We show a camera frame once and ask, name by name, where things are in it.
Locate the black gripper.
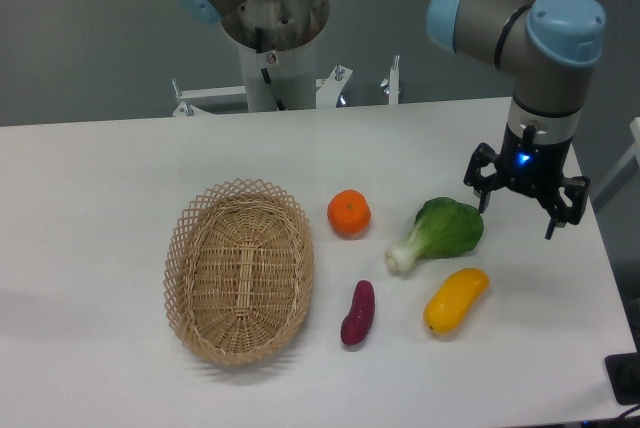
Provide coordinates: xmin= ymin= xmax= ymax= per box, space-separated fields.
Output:
xmin=463 ymin=126 xmax=590 ymax=240

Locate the yellow mango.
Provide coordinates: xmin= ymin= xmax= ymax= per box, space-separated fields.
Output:
xmin=423 ymin=268 xmax=490 ymax=334

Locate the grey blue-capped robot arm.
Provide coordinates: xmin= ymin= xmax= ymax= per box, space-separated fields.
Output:
xmin=179 ymin=0 xmax=606 ymax=228

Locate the green bok choy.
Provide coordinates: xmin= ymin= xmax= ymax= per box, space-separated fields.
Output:
xmin=385 ymin=197 xmax=484 ymax=274

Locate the orange tangerine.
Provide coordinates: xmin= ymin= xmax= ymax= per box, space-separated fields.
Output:
xmin=327 ymin=189 xmax=371 ymax=238

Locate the black device at table edge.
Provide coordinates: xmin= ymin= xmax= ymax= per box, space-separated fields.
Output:
xmin=604 ymin=352 xmax=639 ymax=406

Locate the purple sweet potato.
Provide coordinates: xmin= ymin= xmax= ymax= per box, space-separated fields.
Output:
xmin=340 ymin=280 xmax=375 ymax=346

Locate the woven wicker basket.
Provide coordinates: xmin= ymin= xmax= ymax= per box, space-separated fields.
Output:
xmin=164 ymin=179 xmax=314 ymax=366

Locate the white frame at right edge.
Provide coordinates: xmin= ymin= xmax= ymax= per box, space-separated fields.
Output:
xmin=591 ymin=117 xmax=639 ymax=212

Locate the black cable on pedestal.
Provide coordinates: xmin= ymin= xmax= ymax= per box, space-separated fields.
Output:
xmin=254 ymin=26 xmax=287 ymax=112

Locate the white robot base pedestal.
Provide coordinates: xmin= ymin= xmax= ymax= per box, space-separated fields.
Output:
xmin=170 ymin=45 xmax=404 ymax=118

